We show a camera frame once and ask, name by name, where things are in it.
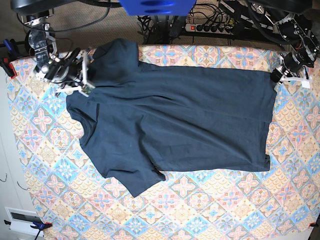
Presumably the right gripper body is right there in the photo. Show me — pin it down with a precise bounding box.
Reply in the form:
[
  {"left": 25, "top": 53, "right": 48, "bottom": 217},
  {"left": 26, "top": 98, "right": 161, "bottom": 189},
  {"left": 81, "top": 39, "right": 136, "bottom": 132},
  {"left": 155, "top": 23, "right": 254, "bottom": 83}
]
[{"left": 55, "top": 49, "right": 94, "bottom": 94}]

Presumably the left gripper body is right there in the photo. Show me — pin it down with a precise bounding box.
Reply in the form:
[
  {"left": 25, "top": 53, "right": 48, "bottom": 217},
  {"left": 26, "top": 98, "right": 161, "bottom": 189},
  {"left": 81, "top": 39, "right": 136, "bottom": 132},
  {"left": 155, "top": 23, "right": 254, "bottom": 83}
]
[{"left": 275, "top": 51, "right": 313, "bottom": 84}]

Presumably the dark navy t-shirt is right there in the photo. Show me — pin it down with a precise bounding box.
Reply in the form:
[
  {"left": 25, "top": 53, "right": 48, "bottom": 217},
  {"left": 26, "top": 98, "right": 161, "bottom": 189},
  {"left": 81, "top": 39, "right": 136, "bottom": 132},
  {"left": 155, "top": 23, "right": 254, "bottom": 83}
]
[{"left": 66, "top": 39, "right": 277, "bottom": 197}]

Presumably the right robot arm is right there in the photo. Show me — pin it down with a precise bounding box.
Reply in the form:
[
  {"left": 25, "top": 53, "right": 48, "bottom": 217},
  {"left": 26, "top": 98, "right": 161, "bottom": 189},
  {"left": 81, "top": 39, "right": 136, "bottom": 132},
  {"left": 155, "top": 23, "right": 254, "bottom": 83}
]
[{"left": 18, "top": 10, "right": 95, "bottom": 97}]

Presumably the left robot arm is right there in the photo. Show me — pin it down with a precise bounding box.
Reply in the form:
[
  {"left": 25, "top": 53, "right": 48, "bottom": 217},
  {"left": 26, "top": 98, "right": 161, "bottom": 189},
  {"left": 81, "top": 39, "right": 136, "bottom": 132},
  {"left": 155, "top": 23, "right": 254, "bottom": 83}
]
[{"left": 267, "top": 8, "right": 320, "bottom": 83}]

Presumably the blue orange clamp top left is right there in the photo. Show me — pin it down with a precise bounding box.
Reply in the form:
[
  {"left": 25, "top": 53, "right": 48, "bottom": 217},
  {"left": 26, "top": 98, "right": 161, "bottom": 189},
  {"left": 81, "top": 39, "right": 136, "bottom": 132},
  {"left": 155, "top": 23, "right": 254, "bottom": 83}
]
[{"left": 0, "top": 39, "right": 18, "bottom": 79}]

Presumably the blue orange clamp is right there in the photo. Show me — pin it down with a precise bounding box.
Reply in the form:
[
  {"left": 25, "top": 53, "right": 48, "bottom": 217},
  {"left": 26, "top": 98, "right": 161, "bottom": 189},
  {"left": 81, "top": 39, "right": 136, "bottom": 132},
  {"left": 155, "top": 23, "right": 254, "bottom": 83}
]
[
  {"left": 4, "top": 220, "right": 53, "bottom": 240},
  {"left": 0, "top": 39, "right": 18, "bottom": 79}
]

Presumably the white power strip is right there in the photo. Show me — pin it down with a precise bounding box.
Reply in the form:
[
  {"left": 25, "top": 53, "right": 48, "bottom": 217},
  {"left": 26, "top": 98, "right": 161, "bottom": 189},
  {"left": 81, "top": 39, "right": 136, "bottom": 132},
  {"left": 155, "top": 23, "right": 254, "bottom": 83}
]
[{"left": 184, "top": 23, "right": 231, "bottom": 34}]

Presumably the patterned colourful tablecloth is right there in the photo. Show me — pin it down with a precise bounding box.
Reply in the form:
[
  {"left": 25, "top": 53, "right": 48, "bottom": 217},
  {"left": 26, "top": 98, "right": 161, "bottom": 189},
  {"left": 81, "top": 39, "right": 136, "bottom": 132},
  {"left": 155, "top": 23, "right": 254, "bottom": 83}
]
[{"left": 6, "top": 58, "right": 320, "bottom": 240}]

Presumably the blue orange clamp bottom left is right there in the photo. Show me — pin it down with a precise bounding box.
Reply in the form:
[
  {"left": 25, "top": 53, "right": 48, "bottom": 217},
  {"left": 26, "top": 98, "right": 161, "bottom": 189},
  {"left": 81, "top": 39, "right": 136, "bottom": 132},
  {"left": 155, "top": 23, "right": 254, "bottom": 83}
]
[{"left": 4, "top": 220, "right": 53, "bottom": 240}]

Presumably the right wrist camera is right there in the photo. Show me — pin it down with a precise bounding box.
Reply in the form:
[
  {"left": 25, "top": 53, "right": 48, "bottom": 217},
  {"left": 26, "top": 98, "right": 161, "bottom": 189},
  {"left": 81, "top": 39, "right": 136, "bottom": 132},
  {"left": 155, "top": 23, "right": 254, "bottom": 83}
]
[{"left": 78, "top": 83, "right": 95, "bottom": 97}]

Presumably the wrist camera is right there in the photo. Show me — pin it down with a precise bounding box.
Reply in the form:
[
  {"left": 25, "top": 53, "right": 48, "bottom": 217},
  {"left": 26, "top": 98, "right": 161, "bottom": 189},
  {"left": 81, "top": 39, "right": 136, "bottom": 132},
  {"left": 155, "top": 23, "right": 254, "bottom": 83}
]
[
  {"left": 301, "top": 80, "right": 311, "bottom": 89},
  {"left": 78, "top": 83, "right": 95, "bottom": 97}
]

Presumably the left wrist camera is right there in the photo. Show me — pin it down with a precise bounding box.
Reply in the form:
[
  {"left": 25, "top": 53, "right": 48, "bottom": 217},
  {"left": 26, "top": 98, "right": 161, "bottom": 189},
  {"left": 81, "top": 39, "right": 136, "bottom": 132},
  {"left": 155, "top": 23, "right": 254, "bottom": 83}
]
[{"left": 301, "top": 80, "right": 311, "bottom": 89}]

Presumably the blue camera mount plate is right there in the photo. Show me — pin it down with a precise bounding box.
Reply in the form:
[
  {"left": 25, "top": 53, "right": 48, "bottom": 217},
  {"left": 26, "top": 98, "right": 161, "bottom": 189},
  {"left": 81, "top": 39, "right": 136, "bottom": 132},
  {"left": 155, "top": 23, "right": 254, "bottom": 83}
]
[{"left": 119, "top": 0, "right": 196, "bottom": 16}]

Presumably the white wall outlet box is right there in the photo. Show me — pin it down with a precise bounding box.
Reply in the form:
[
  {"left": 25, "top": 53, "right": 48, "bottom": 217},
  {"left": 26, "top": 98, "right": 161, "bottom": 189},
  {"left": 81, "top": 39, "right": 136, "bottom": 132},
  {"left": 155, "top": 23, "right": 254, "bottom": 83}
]
[{"left": 5, "top": 207, "right": 41, "bottom": 236}]

